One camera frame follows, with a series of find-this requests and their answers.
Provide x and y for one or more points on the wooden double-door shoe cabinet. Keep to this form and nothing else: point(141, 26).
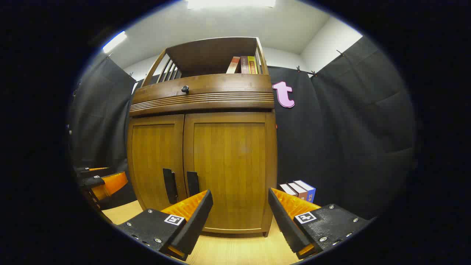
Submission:
point(209, 55)

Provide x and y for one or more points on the wooden grooved cabinet drawer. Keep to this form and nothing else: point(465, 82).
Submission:
point(220, 90)

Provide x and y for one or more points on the black round drawer knob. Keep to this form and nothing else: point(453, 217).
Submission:
point(185, 89)

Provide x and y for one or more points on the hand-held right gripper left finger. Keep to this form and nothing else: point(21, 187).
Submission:
point(195, 221)

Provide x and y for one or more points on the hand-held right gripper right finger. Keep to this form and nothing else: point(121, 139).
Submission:
point(285, 224)

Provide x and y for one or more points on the black backdrop cloth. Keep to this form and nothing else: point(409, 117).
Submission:
point(349, 129)

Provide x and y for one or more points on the blue thick book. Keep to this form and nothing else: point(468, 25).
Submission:
point(308, 191)

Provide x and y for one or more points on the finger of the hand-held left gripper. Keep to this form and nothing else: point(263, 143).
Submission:
point(94, 173)
point(110, 184)

